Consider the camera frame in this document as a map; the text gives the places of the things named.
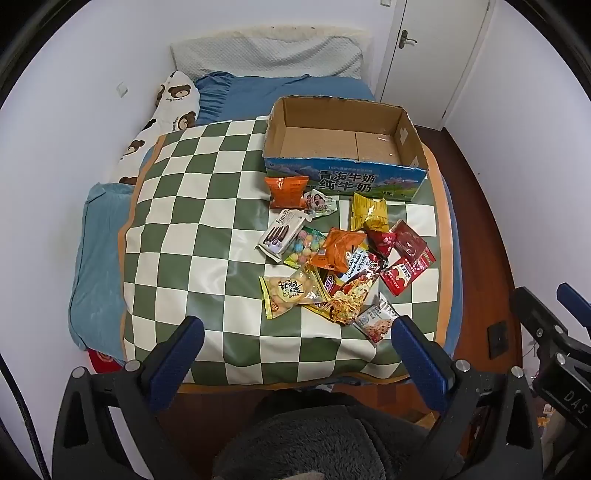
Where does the white chocolate stick packet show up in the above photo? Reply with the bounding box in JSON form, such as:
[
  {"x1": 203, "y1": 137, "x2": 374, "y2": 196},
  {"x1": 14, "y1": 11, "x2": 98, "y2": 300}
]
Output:
[{"x1": 256, "y1": 209, "x2": 309, "y2": 263}]

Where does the white green snack packet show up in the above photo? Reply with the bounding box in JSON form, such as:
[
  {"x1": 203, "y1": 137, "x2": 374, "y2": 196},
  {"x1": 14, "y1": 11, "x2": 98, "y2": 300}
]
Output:
[{"x1": 305, "y1": 188, "x2": 339, "y2": 217}]

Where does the blue ruffled pillow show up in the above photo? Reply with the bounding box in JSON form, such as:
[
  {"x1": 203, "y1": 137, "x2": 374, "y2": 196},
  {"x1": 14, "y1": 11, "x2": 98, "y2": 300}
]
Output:
[{"x1": 194, "y1": 71, "x2": 376, "y2": 127}]

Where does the noodle packet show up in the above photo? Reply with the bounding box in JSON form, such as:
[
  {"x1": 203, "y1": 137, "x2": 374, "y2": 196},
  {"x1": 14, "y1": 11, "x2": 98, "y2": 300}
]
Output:
[{"x1": 318, "y1": 251, "x2": 389, "y2": 326}]

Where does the cardboard box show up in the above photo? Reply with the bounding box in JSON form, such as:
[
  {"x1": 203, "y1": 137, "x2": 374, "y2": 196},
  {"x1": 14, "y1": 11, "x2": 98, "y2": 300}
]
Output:
[{"x1": 263, "y1": 95, "x2": 430, "y2": 203}]

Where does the dark red brown packet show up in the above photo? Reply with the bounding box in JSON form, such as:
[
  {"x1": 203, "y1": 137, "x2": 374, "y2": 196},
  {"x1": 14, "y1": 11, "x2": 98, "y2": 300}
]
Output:
[{"x1": 390, "y1": 220, "x2": 428, "y2": 260}]

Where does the light blue quilt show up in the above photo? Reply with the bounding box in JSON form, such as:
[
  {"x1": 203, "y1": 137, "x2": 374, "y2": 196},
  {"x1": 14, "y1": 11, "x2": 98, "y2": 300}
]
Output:
[{"x1": 68, "y1": 182, "x2": 139, "y2": 352}]

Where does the white door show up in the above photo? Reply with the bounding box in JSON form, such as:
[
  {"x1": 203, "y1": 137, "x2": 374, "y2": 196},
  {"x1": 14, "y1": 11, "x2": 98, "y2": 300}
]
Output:
[{"x1": 375, "y1": 0, "x2": 491, "y2": 131}]

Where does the green white checkered mat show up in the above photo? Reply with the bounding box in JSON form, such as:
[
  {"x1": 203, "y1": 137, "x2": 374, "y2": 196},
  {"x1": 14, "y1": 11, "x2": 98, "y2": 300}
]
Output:
[{"x1": 117, "y1": 117, "x2": 455, "y2": 393}]

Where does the yellow snack packet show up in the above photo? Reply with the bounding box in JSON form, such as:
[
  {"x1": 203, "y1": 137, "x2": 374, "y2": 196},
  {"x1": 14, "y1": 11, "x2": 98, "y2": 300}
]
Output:
[{"x1": 349, "y1": 192, "x2": 389, "y2": 233}]

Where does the bear print pillow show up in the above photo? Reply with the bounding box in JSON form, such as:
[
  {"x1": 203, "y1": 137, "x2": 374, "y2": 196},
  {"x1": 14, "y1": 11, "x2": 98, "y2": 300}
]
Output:
[{"x1": 115, "y1": 70, "x2": 201, "y2": 185}]

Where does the red cloth item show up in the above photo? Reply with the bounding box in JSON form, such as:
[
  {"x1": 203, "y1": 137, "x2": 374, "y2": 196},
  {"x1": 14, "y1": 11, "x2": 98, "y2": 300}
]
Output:
[{"x1": 87, "y1": 347, "x2": 126, "y2": 374}]

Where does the red packet with gold crown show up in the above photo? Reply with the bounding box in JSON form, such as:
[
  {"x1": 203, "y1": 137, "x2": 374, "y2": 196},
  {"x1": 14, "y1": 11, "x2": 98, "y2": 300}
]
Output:
[{"x1": 380, "y1": 246, "x2": 437, "y2": 297}]

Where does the small red snack packet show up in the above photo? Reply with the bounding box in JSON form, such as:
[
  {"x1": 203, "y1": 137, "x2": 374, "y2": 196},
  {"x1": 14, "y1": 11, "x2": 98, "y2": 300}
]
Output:
[{"x1": 367, "y1": 229, "x2": 398, "y2": 257}]

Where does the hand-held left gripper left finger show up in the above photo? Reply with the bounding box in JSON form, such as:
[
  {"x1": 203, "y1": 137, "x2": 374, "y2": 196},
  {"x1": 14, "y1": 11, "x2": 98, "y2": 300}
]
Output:
[{"x1": 53, "y1": 316, "x2": 205, "y2": 480}]

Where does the black square floor plate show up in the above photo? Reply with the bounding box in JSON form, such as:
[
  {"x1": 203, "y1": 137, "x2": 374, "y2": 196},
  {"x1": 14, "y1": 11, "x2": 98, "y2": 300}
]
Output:
[{"x1": 488, "y1": 321, "x2": 510, "y2": 359}]

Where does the blue bedsheet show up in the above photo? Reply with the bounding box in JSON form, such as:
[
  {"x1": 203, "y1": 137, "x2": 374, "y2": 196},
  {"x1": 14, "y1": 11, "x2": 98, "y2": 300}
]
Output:
[{"x1": 431, "y1": 152, "x2": 465, "y2": 354}]

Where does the orange snack packet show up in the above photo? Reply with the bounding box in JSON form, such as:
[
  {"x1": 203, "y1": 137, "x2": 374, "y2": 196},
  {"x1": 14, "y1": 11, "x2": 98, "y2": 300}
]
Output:
[{"x1": 264, "y1": 176, "x2": 310, "y2": 210}]

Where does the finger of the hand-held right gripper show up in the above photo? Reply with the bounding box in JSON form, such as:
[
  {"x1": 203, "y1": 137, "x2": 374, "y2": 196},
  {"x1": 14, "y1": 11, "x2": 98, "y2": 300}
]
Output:
[
  {"x1": 510, "y1": 286, "x2": 570, "y2": 344},
  {"x1": 556, "y1": 282, "x2": 591, "y2": 329}
]

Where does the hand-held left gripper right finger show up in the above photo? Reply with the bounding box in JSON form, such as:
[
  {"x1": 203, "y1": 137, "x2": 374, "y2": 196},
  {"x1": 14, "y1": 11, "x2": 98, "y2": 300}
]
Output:
[{"x1": 392, "y1": 316, "x2": 542, "y2": 480}]

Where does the white quilted pillow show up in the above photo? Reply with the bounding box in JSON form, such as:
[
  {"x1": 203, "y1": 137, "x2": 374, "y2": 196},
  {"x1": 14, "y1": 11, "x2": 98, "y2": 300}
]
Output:
[{"x1": 169, "y1": 33, "x2": 366, "y2": 83}]

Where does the orange chips packet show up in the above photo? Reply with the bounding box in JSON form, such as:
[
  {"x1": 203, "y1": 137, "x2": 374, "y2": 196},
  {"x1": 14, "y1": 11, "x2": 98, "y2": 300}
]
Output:
[{"x1": 308, "y1": 227, "x2": 369, "y2": 274}]

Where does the colourful candy ball packet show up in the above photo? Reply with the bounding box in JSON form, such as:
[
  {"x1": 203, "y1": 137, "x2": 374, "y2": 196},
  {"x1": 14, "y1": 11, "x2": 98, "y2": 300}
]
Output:
[{"x1": 283, "y1": 225, "x2": 327, "y2": 269}]

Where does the white cookie packet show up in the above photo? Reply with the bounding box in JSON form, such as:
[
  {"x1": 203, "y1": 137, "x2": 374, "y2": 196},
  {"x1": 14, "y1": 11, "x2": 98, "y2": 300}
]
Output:
[{"x1": 354, "y1": 293, "x2": 399, "y2": 345}]

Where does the black cable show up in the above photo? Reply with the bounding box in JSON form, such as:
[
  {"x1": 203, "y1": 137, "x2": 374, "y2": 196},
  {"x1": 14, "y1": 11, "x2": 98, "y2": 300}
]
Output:
[{"x1": 0, "y1": 353, "x2": 52, "y2": 480}]

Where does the clear yellow biscuit packet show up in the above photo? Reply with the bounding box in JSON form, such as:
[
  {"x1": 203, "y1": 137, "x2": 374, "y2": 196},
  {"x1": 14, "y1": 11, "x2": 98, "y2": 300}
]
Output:
[{"x1": 259, "y1": 268, "x2": 331, "y2": 320}]

